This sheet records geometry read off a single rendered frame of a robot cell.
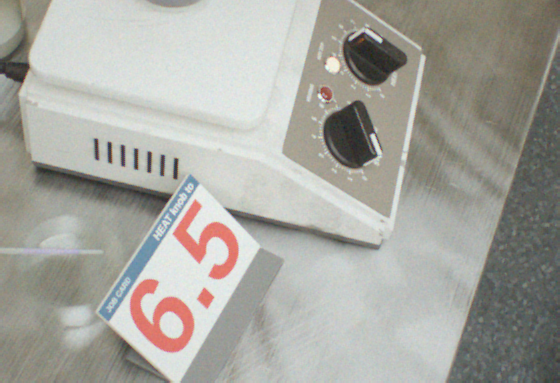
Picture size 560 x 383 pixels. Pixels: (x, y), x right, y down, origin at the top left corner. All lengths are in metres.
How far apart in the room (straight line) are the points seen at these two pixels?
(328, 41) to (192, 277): 0.15
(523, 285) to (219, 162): 0.98
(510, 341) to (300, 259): 0.89
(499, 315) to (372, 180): 0.90
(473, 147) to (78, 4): 0.24
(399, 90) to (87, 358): 0.22
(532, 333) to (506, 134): 0.83
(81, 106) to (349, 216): 0.15
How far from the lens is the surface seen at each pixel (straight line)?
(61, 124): 0.59
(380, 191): 0.61
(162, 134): 0.58
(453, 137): 0.68
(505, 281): 1.53
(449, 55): 0.72
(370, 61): 0.64
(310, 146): 0.59
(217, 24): 0.59
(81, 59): 0.58
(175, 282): 0.58
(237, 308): 0.60
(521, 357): 1.49
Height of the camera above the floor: 1.29
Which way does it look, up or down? 57 degrees down
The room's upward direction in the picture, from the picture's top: 11 degrees clockwise
